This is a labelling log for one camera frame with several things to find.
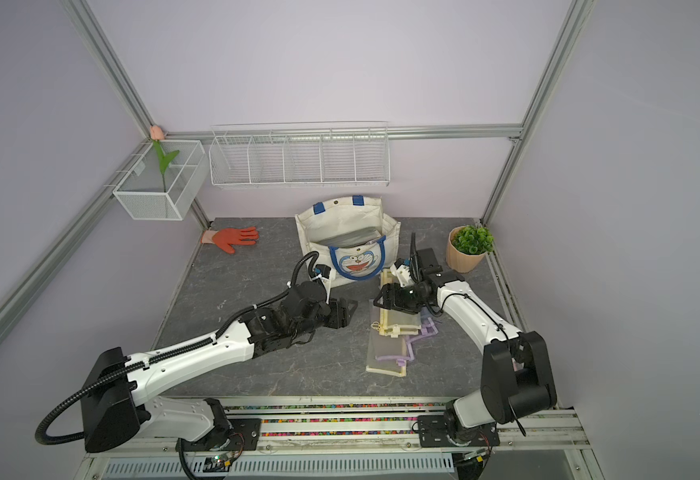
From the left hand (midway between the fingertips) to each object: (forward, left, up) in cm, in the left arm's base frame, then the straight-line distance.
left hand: (349, 305), depth 76 cm
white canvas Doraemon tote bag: (+18, -4, -5) cm, 19 cm away
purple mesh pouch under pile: (0, -23, -18) cm, 29 cm away
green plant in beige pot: (+22, -39, -6) cm, 45 cm away
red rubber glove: (+44, +46, -19) cm, 66 cm away
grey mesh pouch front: (+31, -2, -8) cm, 32 cm away
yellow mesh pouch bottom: (-6, -9, -19) cm, 22 cm away
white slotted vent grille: (-29, +44, -19) cm, 56 cm away
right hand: (+4, -10, -8) cm, 13 cm away
